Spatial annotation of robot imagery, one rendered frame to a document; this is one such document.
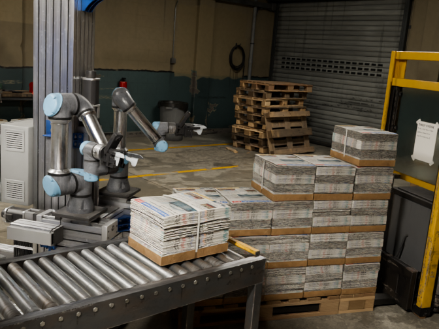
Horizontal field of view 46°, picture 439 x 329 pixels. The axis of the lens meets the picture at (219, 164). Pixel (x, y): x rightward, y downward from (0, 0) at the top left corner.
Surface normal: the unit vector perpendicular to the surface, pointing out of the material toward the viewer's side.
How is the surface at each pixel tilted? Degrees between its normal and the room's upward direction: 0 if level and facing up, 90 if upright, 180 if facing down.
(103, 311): 90
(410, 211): 90
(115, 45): 90
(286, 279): 90
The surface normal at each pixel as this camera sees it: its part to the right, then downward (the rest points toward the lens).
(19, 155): -0.24, 0.18
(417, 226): -0.95, -0.01
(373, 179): 0.30, 0.22
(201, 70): 0.63, 0.21
